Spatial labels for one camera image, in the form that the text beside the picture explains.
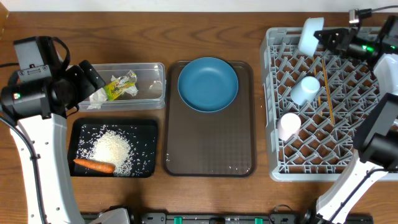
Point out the wooden chopstick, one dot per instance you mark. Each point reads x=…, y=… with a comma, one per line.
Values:
x=328, y=93
x=318, y=85

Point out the white tissue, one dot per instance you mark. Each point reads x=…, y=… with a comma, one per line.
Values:
x=97, y=99

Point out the grey dishwasher rack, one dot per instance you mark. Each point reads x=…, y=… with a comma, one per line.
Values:
x=319, y=152

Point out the yellow green snack wrapper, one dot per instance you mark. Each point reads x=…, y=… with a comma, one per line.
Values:
x=121, y=85

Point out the pink cup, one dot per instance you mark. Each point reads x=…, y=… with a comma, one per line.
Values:
x=288, y=125

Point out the dark blue plate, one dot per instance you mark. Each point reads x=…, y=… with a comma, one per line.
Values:
x=208, y=84

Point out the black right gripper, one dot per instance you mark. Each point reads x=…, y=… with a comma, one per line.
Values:
x=344, y=35

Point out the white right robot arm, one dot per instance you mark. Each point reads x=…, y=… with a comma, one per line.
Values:
x=374, y=143

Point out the orange carrot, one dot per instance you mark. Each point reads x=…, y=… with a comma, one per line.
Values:
x=95, y=165

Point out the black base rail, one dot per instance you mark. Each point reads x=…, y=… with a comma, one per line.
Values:
x=161, y=218

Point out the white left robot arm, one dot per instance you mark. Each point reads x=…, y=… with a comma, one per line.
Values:
x=34, y=106

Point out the light blue cup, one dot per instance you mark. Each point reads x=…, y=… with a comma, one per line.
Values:
x=304, y=91

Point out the pile of rice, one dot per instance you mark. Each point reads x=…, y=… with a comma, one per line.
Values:
x=112, y=152

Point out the brown serving tray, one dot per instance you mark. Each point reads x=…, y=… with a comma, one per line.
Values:
x=220, y=144

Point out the black waste tray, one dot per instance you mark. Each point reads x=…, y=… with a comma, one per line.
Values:
x=140, y=149

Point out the light blue bowl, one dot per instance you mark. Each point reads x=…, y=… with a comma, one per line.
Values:
x=308, y=42

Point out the clear plastic waste bin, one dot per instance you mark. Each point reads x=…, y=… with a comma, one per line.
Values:
x=151, y=86

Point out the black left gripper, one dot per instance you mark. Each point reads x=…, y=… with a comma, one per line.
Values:
x=86, y=84

